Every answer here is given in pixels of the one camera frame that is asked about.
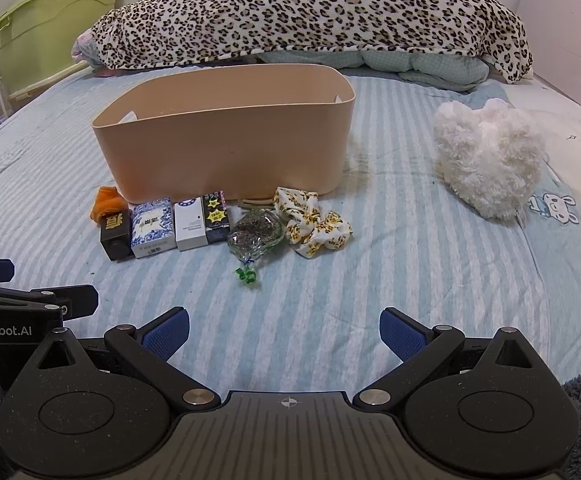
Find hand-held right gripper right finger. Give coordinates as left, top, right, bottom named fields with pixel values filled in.
left=352, top=307, right=547, bottom=409

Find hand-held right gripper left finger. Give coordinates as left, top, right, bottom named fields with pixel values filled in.
left=26, top=306, right=221, bottom=409

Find blue striped bed sheet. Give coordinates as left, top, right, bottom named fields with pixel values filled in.
left=0, top=64, right=581, bottom=397

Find black box with orange label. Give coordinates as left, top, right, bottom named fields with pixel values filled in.
left=99, top=208, right=134, bottom=262

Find blue and white patterned box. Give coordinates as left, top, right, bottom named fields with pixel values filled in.
left=130, top=197, right=178, bottom=260

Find orange cloth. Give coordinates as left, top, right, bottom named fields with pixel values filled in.
left=89, top=185, right=130, bottom=224

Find white small box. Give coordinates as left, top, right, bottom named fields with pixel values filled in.
left=173, top=196, right=209, bottom=252

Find black box with yellow stars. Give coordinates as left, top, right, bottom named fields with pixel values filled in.
left=202, top=190, right=232, bottom=245

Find clear sachet with green ribbon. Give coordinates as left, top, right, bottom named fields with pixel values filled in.
left=227, top=208, right=286, bottom=291

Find sunflower print scrunchie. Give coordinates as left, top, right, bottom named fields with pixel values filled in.
left=273, top=186, right=354, bottom=260

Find white fluffy plush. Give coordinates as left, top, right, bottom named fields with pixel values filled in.
left=433, top=99, right=547, bottom=220

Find beige plastic storage basket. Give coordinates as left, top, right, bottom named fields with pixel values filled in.
left=92, top=63, right=356, bottom=206

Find green plastic storage bin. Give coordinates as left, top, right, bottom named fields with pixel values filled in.
left=0, top=0, right=122, bottom=104

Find rabbit print bed cover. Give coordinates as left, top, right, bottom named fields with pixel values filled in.
left=514, top=81, right=581, bottom=287

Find pink floral pillow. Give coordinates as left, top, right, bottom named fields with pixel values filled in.
left=70, top=29, right=97, bottom=62

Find green checked quilt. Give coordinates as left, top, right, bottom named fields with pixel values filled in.
left=255, top=47, right=497, bottom=94

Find leopard print blanket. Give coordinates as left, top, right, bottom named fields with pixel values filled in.
left=88, top=0, right=535, bottom=86

